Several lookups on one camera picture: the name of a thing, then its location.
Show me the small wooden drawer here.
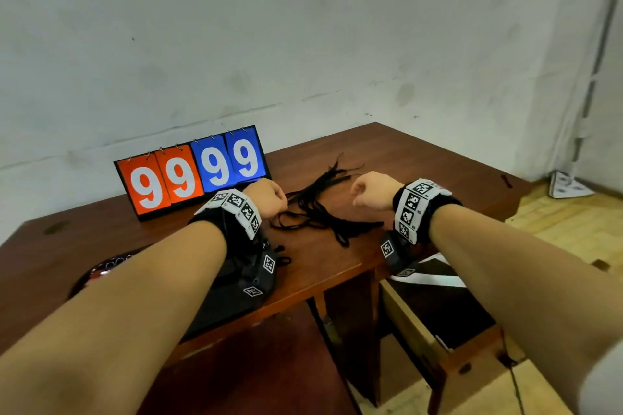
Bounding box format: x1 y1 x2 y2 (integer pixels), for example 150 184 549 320
379 278 526 415

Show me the white pole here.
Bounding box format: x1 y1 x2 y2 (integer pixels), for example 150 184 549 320
567 0 623 180

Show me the white shirt sleeve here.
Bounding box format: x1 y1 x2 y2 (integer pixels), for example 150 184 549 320
578 340 623 415

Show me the bundle of black lanyards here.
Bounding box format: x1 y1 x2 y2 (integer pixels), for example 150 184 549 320
270 152 385 249

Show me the black white marker wristband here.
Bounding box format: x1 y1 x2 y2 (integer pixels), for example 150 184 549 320
393 178 463 245
188 188 263 255

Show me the person's left forearm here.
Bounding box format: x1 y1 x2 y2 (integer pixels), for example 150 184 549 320
0 220 228 415

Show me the white stand base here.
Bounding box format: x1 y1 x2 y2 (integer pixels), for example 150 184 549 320
548 170 596 199

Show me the black plastic tray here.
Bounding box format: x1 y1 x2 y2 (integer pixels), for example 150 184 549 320
67 244 278 338

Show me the person's right forearm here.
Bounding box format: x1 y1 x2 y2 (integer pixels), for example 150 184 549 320
429 204 623 415

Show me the white strap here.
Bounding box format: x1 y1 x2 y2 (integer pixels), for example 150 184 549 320
389 253 468 289

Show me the person's left hand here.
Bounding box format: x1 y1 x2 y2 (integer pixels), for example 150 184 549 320
242 178 289 220

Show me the brown wooden desk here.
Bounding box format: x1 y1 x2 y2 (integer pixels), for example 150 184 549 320
0 121 534 406

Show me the group of coloured plastic clips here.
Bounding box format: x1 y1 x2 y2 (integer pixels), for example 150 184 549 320
82 253 137 284

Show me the orange blue flip scoreboard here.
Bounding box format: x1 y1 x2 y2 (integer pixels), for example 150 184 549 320
114 125 271 222

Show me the person's right hand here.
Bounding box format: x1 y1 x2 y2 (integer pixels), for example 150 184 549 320
350 171 405 212

